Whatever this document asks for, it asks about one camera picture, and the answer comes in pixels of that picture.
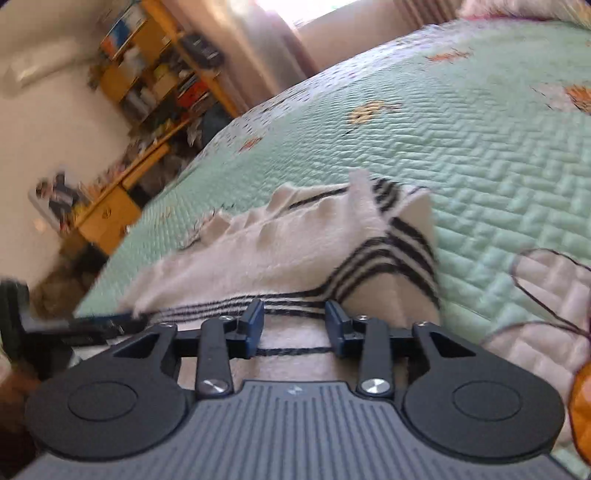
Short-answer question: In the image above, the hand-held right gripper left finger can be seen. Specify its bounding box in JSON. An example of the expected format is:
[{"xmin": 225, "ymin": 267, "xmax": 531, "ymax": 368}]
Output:
[{"xmin": 113, "ymin": 298, "xmax": 266, "ymax": 400}]

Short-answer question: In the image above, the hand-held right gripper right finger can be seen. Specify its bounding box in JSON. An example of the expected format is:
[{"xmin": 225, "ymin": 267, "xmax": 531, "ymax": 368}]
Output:
[{"xmin": 324, "ymin": 299, "xmax": 477, "ymax": 398}]

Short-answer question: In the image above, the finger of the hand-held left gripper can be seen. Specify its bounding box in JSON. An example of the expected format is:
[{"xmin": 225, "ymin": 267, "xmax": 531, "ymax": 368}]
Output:
[{"xmin": 68, "ymin": 311, "xmax": 151, "ymax": 343}]

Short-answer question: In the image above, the white black-striped knit sweater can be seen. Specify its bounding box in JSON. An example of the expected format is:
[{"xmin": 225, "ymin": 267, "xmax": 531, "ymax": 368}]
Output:
[{"xmin": 117, "ymin": 167, "xmax": 443, "ymax": 387}]

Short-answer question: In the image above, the brown fuzzy cloth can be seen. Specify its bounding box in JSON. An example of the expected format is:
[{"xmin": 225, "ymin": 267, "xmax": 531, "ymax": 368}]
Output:
[{"xmin": 31, "ymin": 248, "xmax": 112, "ymax": 318}]

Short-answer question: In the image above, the yellow wooden desk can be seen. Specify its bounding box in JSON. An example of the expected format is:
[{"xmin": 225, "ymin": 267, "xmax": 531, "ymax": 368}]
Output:
[{"xmin": 71, "ymin": 114, "xmax": 219, "ymax": 258}]

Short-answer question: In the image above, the blue bag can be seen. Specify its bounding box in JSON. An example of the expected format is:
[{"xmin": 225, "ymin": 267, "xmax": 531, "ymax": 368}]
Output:
[{"xmin": 200, "ymin": 107, "xmax": 232, "ymax": 140}]

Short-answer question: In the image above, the green quilted bedspread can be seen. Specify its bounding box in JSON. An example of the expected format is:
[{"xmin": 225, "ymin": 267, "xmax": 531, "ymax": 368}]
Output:
[{"xmin": 74, "ymin": 18, "xmax": 591, "ymax": 464}]

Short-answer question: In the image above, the white air conditioner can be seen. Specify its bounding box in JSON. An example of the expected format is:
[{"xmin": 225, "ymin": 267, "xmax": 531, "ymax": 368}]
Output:
[{"xmin": 2, "ymin": 38, "xmax": 94, "ymax": 96}]

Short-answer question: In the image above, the cluttered wooden bookshelf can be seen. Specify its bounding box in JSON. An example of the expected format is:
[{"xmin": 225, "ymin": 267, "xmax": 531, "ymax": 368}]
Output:
[{"xmin": 89, "ymin": 0, "xmax": 242, "ymax": 136}]

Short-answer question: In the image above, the pink curtain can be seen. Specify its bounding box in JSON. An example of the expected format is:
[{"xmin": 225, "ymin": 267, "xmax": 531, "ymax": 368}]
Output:
[
  {"xmin": 392, "ymin": 0, "xmax": 463, "ymax": 29},
  {"xmin": 161, "ymin": 0, "xmax": 325, "ymax": 117}
]

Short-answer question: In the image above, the black hanging bag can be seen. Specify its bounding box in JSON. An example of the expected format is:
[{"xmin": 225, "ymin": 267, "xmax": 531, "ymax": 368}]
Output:
[{"xmin": 179, "ymin": 34, "xmax": 228, "ymax": 71}]

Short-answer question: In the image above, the bright window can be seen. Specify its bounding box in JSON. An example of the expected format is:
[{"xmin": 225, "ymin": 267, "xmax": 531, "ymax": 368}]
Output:
[{"xmin": 257, "ymin": 0, "xmax": 399, "ymax": 27}]

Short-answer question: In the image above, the floral pink pillow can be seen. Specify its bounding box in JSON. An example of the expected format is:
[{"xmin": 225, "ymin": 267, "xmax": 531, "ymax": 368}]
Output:
[{"xmin": 456, "ymin": 0, "xmax": 591, "ymax": 25}]

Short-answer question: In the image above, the wall poster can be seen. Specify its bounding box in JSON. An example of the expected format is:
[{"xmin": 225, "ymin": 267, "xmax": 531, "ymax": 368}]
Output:
[{"xmin": 29, "ymin": 172, "xmax": 89, "ymax": 232}]

